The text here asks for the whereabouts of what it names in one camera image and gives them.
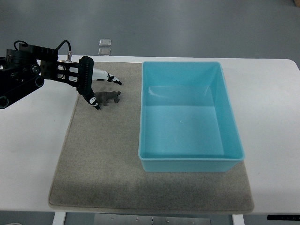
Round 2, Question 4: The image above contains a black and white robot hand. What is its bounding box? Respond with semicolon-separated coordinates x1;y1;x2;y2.
76;56;122;110

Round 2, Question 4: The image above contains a blue plastic box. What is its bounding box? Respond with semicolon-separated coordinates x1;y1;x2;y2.
138;61;245;172

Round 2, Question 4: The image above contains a white table leg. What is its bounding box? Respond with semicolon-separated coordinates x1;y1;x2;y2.
52;212;67;225
232;214;245;225

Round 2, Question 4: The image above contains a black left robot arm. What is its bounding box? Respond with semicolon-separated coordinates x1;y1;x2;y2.
0;40;78;109

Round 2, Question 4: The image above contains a white left table leg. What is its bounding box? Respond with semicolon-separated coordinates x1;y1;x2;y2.
52;212;67;225

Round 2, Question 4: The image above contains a white right table leg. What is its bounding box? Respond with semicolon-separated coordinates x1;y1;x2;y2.
232;214;245;225

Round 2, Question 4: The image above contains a grey felt mat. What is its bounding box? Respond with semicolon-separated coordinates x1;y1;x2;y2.
49;63;254;214

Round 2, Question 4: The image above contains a brown toy hippo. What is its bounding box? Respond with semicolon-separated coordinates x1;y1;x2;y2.
95;91;121;106

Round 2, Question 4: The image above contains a black desk control panel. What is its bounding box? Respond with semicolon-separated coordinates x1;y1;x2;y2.
267;214;300;221

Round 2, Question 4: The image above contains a metal table crossbar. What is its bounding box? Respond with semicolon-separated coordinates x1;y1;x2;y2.
93;214;211;225

